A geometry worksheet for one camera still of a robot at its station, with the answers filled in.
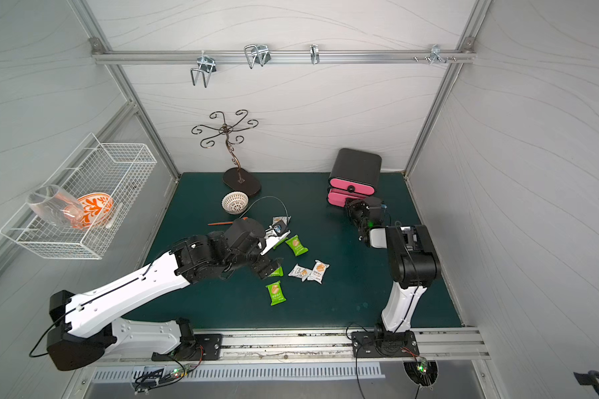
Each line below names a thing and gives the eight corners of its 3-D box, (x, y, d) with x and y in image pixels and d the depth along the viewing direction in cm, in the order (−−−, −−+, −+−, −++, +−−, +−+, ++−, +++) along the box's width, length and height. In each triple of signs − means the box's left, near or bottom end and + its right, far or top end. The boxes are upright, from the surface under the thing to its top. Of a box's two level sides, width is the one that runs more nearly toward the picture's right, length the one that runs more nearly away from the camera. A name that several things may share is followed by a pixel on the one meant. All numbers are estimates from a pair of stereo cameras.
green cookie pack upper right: (296, 258, 94) (296, 255, 92) (285, 242, 98) (285, 240, 96) (307, 250, 96) (308, 248, 94) (296, 236, 100) (296, 233, 98)
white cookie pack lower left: (289, 275, 90) (289, 272, 88) (294, 265, 92) (294, 262, 91) (306, 282, 88) (306, 280, 86) (310, 272, 91) (310, 269, 89)
